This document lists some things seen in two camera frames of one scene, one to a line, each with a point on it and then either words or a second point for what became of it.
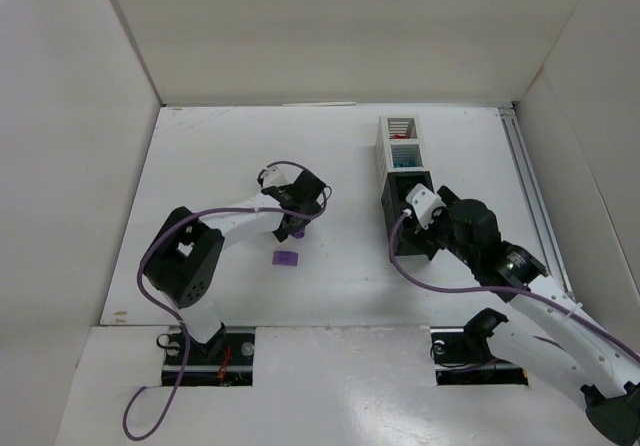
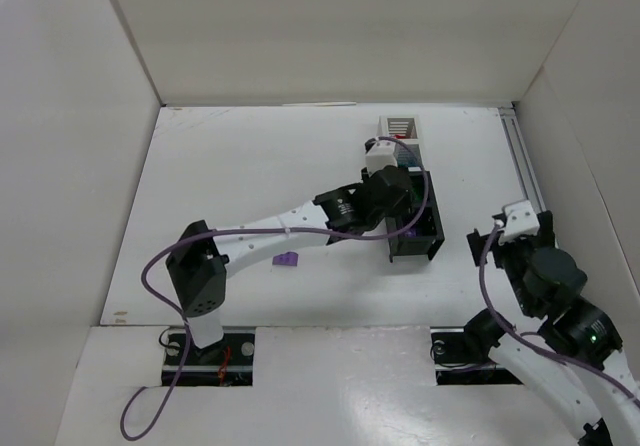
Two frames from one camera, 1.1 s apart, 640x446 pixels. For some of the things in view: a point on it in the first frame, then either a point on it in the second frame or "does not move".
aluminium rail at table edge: [554, 264] does not move
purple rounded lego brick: [285, 258] does not move
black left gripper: [291, 219] to [405, 198]
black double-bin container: [410, 238] does not move
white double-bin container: [398, 146] does not move
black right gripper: [417, 236] to [481, 245]
